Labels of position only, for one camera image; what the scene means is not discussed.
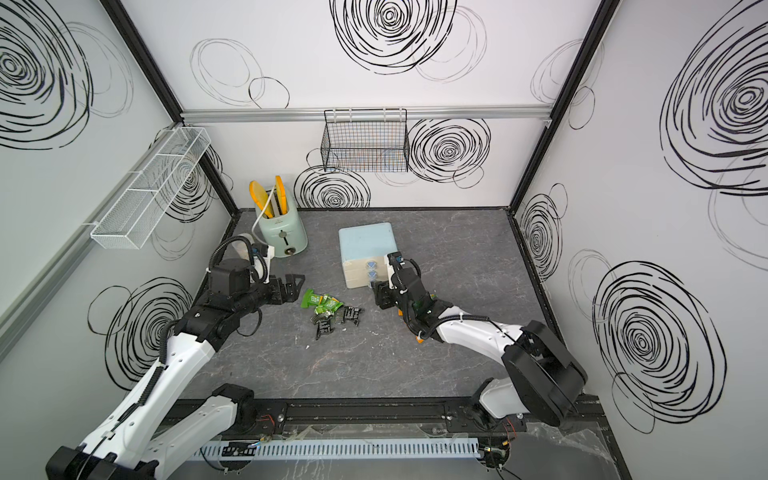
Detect cream drawer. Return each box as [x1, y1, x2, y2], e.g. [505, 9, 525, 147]
[344, 268, 389, 289]
[342, 256, 387, 271]

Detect yellow toast slice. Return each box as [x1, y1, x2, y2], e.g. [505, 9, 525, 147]
[249, 181, 273, 218]
[275, 175, 288, 216]

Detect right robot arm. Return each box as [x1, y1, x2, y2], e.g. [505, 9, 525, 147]
[370, 258, 588, 426]

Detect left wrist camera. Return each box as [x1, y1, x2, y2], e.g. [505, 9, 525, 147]
[251, 241, 275, 263]

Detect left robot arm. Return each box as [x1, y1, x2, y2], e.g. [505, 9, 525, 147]
[45, 235, 306, 479]

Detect yellow toast slice left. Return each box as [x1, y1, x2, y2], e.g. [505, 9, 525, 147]
[249, 181, 273, 218]

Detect blue cream drawer cabinet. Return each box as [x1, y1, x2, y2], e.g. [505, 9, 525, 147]
[338, 222, 399, 263]

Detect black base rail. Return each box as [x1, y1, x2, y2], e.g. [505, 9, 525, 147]
[161, 397, 604, 434]

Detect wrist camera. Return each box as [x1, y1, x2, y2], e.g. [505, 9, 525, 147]
[386, 251, 403, 284]
[251, 241, 275, 263]

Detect green cookie packet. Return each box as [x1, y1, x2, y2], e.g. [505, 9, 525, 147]
[301, 289, 325, 309]
[315, 295, 344, 318]

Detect black wire wall basket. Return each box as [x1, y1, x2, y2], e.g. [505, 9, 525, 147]
[320, 108, 410, 173]

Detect white mesh wall shelf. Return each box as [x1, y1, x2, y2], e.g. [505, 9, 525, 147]
[90, 126, 211, 250]

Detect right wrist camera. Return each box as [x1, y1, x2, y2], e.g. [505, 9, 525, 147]
[386, 251, 403, 284]

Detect slotted grey cable duct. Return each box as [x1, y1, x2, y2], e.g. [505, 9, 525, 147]
[190, 438, 482, 463]

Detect mint green toaster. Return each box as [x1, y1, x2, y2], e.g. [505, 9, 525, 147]
[256, 197, 308, 258]

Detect yellow toast slice right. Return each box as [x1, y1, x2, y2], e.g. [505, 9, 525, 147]
[275, 175, 288, 216]

